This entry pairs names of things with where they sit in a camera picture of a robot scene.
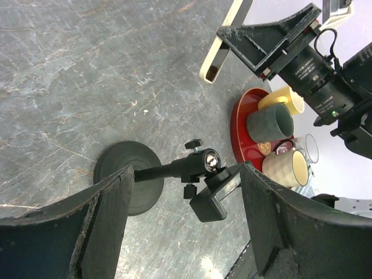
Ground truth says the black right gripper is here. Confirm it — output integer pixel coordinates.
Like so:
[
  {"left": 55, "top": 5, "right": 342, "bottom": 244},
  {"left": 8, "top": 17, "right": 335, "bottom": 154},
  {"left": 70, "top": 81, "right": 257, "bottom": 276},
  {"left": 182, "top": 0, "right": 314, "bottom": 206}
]
[{"left": 217, "top": 3, "right": 321, "bottom": 80}]

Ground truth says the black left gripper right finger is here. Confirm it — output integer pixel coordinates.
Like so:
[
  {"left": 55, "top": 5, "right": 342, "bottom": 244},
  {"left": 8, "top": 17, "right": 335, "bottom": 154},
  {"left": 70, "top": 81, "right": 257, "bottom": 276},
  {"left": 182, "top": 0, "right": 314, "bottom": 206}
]
[{"left": 240, "top": 163, "right": 371, "bottom": 278}]

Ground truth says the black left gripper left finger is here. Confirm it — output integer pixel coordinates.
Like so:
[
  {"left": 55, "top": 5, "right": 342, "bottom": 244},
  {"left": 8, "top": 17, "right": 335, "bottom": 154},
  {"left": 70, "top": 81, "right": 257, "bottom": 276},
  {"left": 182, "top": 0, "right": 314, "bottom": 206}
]
[{"left": 1, "top": 166, "right": 134, "bottom": 278}]

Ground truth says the black phone pink case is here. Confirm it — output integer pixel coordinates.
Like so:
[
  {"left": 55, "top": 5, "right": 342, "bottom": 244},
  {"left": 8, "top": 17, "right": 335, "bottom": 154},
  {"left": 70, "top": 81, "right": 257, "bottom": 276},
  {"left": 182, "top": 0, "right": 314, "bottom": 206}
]
[{"left": 199, "top": 0, "right": 253, "bottom": 84}]

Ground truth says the black round base mount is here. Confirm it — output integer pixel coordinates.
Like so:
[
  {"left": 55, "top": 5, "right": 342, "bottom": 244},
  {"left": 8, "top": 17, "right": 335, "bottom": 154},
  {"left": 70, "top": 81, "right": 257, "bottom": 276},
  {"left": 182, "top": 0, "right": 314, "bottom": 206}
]
[{"left": 93, "top": 139, "right": 242, "bottom": 223}]

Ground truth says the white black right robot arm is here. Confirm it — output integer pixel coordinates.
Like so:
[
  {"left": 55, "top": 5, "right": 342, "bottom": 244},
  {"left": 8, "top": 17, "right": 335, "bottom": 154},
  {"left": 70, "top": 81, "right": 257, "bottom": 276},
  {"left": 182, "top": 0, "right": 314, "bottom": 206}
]
[{"left": 217, "top": 3, "right": 371, "bottom": 158}]

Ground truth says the red round tray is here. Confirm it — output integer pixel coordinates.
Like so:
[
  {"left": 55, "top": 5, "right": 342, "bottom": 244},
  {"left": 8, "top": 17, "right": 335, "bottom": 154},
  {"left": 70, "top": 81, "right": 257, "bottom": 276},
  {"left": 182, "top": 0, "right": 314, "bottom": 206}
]
[{"left": 230, "top": 87, "right": 296, "bottom": 168}]

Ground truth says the beige paper cup upper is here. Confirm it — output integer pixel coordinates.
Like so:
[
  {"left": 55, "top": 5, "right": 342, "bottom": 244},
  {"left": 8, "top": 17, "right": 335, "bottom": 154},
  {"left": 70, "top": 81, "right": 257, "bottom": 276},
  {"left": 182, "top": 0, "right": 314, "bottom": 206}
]
[{"left": 257, "top": 86, "right": 305, "bottom": 115}]

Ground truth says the beige paper cup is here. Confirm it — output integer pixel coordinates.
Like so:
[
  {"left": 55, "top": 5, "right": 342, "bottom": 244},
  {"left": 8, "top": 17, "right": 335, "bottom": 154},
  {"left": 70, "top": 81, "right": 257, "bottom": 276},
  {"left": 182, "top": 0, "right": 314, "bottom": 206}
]
[
  {"left": 257, "top": 86, "right": 305, "bottom": 115},
  {"left": 262, "top": 149, "right": 309, "bottom": 188}
]

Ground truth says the beige paper cup lower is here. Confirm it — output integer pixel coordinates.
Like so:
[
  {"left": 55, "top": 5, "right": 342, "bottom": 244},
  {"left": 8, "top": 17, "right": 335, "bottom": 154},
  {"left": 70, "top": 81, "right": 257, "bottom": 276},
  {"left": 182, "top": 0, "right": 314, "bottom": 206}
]
[{"left": 262, "top": 149, "right": 309, "bottom": 188}]

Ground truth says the dark green cup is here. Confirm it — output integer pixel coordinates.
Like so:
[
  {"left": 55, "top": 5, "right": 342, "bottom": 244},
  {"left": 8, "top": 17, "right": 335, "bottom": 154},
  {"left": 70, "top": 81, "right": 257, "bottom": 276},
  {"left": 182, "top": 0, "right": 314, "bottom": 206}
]
[{"left": 246, "top": 103, "right": 294, "bottom": 143}]

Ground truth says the small yellow black object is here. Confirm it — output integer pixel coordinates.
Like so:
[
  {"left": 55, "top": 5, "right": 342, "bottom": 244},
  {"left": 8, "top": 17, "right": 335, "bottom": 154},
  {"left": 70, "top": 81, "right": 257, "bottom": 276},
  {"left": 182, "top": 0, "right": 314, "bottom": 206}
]
[{"left": 257, "top": 139, "right": 295, "bottom": 156}]

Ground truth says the clear plastic cup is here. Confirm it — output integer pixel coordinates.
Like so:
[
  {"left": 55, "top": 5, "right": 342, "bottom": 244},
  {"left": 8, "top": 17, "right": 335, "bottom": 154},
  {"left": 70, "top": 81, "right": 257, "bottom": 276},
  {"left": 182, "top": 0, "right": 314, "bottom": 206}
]
[{"left": 288, "top": 134, "right": 319, "bottom": 164}]

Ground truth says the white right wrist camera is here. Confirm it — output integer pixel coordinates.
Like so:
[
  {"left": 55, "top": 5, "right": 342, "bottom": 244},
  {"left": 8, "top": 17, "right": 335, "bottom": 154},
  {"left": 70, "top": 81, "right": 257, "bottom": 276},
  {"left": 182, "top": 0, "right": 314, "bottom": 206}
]
[{"left": 320, "top": 0, "right": 355, "bottom": 30}]

